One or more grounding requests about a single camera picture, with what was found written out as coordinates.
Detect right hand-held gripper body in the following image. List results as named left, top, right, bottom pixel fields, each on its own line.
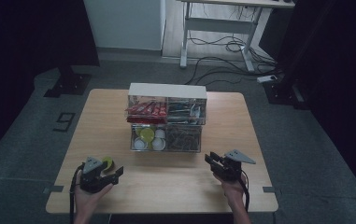
left=216, top=148, right=257, bottom=182

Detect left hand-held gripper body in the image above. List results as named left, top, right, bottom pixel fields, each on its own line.
left=79, top=156, right=113, bottom=194

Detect clear plastic drawer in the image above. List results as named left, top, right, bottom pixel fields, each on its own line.
left=130, top=123, right=167, bottom=153
left=165, top=124, right=203, bottom=153
left=125, top=96, right=168, bottom=125
left=166, top=96, right=207, bottom=126

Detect clear drawer organizer white top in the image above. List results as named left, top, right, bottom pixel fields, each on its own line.
left=124, top=82, right=208, bottom=153

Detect person's right hand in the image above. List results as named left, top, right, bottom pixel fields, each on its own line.
left=214, top=174, right=248, bottom=208

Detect person's left hand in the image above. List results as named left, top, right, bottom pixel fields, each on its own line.
left=73, top=183, right=114, bottom=216

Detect pile of brown sachets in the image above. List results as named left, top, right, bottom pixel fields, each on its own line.
left=166, top=125, right=202, bottom=151

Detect grey tape strip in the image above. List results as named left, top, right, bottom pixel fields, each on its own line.
left=43, top=185, right=64, bottom=195
left=262, top=186, right=282, bottom=194

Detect pile of dark sachets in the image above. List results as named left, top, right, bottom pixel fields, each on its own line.
left=167, top=102, right=206, bottom=124

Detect pile of red packets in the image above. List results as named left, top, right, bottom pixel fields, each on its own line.
left=125, top=101, right=168, bottom=124

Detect black stand base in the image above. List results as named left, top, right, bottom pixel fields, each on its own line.
left=43, top=64, right=93, bottom=98
left=263, top=77, right=311, bottom=110

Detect white power strip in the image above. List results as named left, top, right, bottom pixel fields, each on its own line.
left=256, top=74, right=278, bottom=84

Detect black curtain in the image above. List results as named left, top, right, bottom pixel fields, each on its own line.
left=259, top=0, right=356, bottom=208
left=0, top=0, right=101, bottom=164

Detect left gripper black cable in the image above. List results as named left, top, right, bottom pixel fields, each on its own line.
left=69, top=162, right=85, bottom=224

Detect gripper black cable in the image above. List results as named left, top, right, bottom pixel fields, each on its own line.
left=69, top=162, right=85, bottom=224
left=239, top=169, right=251, bottom=213

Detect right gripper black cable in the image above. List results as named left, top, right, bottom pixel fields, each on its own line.
left=239, top=169, right=251, bottom=213

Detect black floor cables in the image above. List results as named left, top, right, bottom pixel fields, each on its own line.
left=184, top=35, right=280, bottom=87

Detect white metal frame desk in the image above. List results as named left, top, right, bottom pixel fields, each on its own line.
left=178, top=0, right=295, bottom=73

